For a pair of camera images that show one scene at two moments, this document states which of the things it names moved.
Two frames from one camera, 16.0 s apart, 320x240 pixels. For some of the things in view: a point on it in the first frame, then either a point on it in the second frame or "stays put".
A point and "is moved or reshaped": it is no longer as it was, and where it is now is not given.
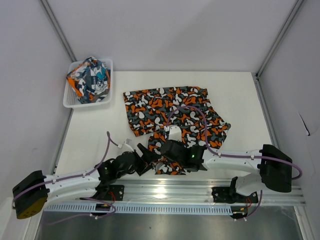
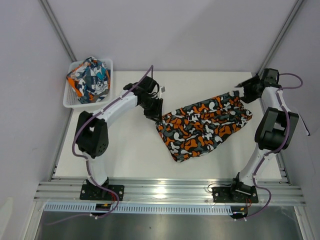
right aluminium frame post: (290, 17) stays put
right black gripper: (163, 152) to (247, 86)
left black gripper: (140, 162) to (155, 110)
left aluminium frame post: (58, 29) stays put
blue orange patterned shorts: (91, 81) stays put
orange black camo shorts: (154, 111) is moved or reshaped
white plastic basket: (70, 100) stays put
